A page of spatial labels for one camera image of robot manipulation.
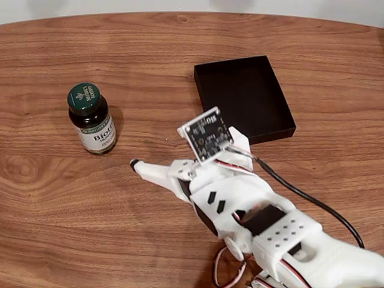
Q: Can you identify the shallow black box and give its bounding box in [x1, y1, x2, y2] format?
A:
[193, 55, 297, 146]

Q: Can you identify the black camera cable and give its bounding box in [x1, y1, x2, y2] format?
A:
[254, 158, 365, 249]

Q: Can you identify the dark green pill bottle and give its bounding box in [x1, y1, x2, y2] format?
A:
[67, 82, 118, 156]

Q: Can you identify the wrist camera board with mount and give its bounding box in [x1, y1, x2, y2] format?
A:
[183, 106, 253, 172]

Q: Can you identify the red white black servo wire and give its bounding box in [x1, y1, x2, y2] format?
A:
[212, 247, 247, 288]

